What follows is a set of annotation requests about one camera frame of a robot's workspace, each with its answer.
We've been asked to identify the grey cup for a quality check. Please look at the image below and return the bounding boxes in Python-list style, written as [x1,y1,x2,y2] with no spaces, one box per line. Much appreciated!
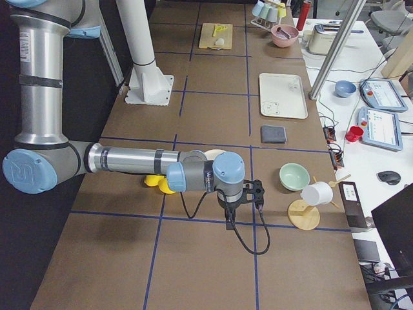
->
[267,6,279,23]

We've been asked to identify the yellow plastic knife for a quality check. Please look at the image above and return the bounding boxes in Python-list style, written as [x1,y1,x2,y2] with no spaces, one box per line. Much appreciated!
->
[212,24,228,37]

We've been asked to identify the teach pendant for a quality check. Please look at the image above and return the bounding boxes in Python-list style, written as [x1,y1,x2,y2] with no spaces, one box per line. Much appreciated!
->
[358,107,403,152]
[360,78,408,112]

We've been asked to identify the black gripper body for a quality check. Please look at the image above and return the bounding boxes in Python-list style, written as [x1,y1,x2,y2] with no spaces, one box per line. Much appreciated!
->
[217,190,243,230]

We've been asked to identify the white mug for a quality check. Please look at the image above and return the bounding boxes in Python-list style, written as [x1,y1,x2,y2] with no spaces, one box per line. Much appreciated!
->
[300,181,333,206]

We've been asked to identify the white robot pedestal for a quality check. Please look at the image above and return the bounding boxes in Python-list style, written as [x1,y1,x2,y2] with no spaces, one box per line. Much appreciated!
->
[116,0,174,106]

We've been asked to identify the near teach pendant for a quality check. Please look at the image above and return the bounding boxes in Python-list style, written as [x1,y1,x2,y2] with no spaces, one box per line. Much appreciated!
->
[358,107,403,152]

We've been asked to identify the red bottle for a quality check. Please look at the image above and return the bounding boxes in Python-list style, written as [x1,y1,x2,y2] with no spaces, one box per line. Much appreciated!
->
[296,0,312,31]

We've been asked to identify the white bear tray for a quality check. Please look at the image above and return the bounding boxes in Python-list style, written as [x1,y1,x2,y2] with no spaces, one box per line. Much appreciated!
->
[259,73,308,119]

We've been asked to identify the wooden cutting board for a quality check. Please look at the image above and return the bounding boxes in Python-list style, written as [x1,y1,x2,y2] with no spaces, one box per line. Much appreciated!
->
[198,23,233,50]

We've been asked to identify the yellow lemon near edge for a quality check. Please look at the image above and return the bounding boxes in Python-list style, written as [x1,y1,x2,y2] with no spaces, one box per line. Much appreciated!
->
[144,174,165,187]

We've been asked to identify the black monitor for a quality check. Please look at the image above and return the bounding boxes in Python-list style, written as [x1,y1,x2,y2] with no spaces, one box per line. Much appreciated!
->
[366,185,412,297]

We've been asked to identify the white wire cup rack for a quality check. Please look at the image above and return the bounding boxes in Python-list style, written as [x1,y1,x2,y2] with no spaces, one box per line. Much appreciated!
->
[250,17,279,32]

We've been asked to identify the grey folded cloth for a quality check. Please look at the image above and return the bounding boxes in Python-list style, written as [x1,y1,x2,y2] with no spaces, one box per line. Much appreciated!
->
[261,125,287,144]

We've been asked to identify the red cup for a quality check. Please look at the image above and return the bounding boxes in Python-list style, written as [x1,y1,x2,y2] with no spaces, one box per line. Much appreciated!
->
[345,125,364,142]

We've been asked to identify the green cup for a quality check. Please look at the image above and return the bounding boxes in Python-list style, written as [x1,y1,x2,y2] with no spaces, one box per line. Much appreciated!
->
[259,4,271,20]

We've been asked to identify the blue bowl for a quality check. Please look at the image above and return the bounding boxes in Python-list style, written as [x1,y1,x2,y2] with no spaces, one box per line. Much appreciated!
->
[334,80,357,98]

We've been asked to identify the pink bowl with ice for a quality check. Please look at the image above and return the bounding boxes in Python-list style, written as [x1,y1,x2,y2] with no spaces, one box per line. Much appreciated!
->
[271,24,299,48]

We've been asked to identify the aluminium frame post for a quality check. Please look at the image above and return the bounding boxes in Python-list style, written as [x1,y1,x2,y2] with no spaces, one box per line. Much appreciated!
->
[308,0,367,100]

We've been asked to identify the wooden mug stand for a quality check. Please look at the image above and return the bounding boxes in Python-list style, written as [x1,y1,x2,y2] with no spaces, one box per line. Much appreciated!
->
[287,174,351,231]

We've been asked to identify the yellow cup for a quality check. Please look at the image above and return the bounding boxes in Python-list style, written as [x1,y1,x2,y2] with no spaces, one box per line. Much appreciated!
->
[278,3,287,19]

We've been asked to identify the cream toaster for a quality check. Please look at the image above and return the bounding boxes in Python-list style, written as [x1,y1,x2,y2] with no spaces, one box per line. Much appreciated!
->
[307,23,341,56]

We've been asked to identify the black computer mouse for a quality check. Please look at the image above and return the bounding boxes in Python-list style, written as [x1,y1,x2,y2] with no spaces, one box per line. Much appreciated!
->
[377,170,401,185]

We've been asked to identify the black power strip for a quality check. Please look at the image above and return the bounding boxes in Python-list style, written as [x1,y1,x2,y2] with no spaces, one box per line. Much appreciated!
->
[323,126,344,171]

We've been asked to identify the blue cup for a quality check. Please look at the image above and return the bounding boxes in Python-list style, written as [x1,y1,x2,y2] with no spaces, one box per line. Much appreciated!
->
[252,1,265,17]

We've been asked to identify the black box with label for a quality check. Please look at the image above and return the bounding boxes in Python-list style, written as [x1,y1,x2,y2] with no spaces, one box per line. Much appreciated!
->
[339,181,369,233]

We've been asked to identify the green bowl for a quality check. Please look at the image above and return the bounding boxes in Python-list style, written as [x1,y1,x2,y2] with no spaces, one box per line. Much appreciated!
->
[279,163,310,191]

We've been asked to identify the far teach pendant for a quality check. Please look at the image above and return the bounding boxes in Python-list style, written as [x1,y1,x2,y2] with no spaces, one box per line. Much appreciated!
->
[360,78,408,112]

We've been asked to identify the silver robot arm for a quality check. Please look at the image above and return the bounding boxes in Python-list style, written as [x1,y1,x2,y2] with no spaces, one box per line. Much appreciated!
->
[3,1,247,229]

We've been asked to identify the cream round plate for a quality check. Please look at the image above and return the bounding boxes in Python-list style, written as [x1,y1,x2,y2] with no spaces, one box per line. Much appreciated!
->
[204,149,225,160]

